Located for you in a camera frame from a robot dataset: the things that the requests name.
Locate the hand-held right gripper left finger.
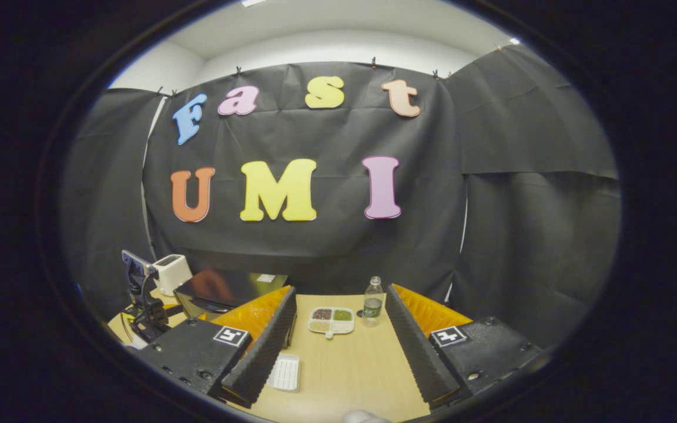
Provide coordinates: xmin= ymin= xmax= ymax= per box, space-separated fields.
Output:
xmin=133 ymin=285 xmax=298 ymax=409

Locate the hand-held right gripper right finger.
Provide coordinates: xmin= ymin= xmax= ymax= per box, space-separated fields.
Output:
xmin=384 ymin=283 xmax=545 ymax=410

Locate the black electric oven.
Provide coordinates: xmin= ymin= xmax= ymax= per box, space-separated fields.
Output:
xmin=173 ymin=269 xmax=299 ymax=348

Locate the small white tray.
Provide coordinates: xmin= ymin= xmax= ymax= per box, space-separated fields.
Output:
xmin=267 ymin=352 xmax=301 ymax=392

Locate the white toaster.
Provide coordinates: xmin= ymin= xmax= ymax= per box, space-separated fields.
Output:
xmin=152 ymin=254 xmax=193 ymax=296

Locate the clear plastic water bottle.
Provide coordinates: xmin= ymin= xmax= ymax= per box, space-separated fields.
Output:
xmin=362 ymin=276 xmax=384 ymax=328

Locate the white divided plate with beans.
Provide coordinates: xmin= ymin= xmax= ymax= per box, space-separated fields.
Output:
xmin=307 ymin=306 xmax=356 ymax=340

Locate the black backdrop cloth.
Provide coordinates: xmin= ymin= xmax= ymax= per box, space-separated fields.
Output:
xmin=59 ymin=44 xmax=621 ymax=350

